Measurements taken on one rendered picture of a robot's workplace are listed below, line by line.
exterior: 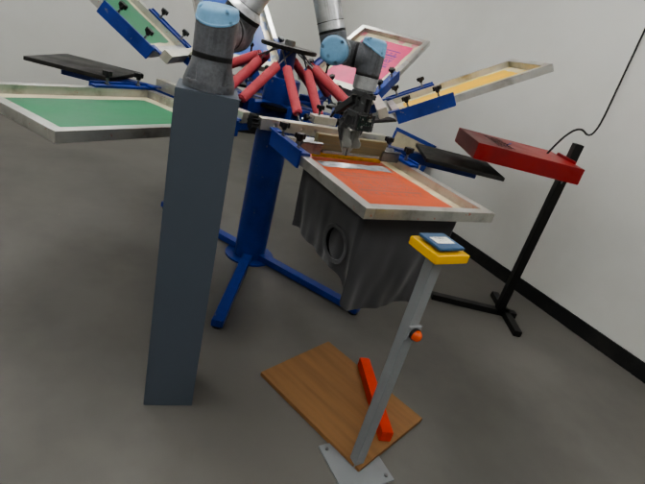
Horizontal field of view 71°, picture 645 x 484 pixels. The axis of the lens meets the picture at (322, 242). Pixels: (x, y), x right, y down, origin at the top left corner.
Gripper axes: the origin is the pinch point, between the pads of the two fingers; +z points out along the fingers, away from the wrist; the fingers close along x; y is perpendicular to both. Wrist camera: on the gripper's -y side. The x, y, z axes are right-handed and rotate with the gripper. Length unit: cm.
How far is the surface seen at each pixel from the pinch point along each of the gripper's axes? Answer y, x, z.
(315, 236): -16.4, 6.7, 39.7
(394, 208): 22.2, 8.8, 11.3
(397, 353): 40, 13, 55
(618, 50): -65, 227, -70
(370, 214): 22.4, 0.0, 13.4
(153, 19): -186, -34, -22
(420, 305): 41, 15, 36
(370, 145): -36, 36, 5
